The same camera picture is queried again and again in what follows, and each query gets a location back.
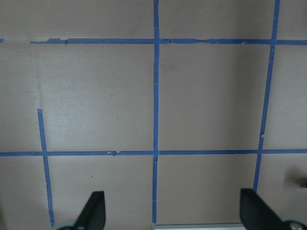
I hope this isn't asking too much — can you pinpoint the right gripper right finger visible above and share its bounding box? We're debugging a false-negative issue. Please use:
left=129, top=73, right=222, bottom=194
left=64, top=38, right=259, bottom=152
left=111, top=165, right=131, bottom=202
left=240, top=188, right=307, bottom=230

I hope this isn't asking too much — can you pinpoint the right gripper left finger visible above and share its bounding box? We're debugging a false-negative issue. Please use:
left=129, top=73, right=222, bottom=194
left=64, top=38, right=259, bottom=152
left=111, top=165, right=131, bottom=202
left=57, top=191, right=106, bottom=230

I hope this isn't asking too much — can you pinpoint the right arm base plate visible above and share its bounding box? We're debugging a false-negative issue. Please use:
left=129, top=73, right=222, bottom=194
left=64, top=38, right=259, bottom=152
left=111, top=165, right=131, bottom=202
left=153, top=223, right=246, bottom=230

